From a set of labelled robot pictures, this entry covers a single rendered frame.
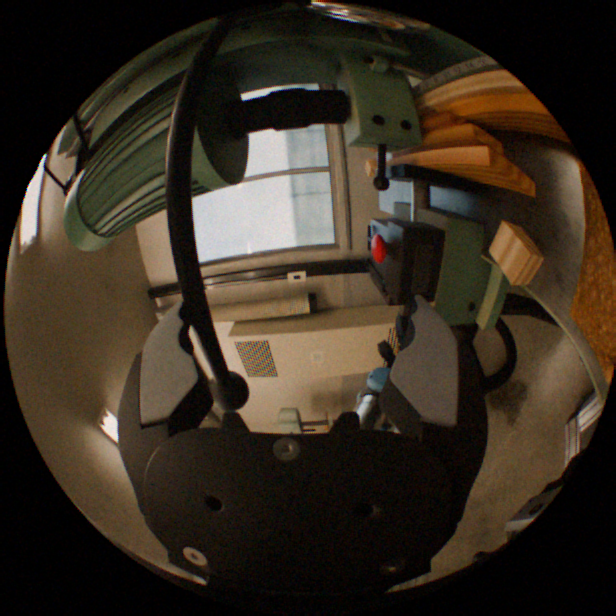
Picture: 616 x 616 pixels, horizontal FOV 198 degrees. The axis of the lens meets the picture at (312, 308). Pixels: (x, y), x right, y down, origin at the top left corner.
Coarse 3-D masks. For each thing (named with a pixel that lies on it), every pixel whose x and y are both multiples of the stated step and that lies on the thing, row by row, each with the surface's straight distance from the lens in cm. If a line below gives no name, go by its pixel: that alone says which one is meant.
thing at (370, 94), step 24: (336, 72) 32; (360, 72) 25; (384, 72) 27; (360, 96) 23; (384, 96) 24; (408, 96) 26; (360, 120) 22; (384, 120) 22; (408, 120) 24; (360, 144) 26; (408, 144) 24
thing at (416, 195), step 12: (396, 168) 23; (408, 168) 21; (420, 168) 22; (396, 180) 29; (408, 180) 26; (420, 180) 23; (432, 180) 23; (444, 180) 24; (456, 180) 25; (420, 192) 26; (420, 204) 26
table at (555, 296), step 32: (512, 160) 23; (544, 160) 21; (576, 160) 21; (384, 192) 52; (448, 192) 30; (480, 192) 26; (512, 192) 23; (544, 192) 21; (576, 192) 20; (544, 224) 20; (576, 224) 19; (544, 256) 20; (576, 256) 19; (544, 288) 20; (480, 320) 30; (608, 384) 20
